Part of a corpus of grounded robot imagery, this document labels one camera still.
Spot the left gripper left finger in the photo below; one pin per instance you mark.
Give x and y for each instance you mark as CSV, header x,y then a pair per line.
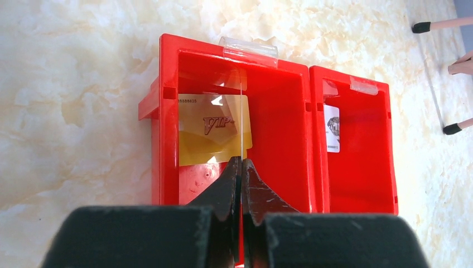
x,y
203,233

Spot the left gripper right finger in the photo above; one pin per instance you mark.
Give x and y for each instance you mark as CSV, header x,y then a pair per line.
x,y
278,235

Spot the gold card in bin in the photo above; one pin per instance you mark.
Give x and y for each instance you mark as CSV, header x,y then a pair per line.
x,y
209,129

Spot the silver card in bin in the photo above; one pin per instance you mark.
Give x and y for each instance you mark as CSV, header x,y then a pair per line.
x,y
332,128

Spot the red two-compartment bin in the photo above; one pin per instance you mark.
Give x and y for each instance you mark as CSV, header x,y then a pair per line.
x,y
286,110

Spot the pink tripod stand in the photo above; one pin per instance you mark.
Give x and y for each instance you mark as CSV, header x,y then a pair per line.
x,y
461,66

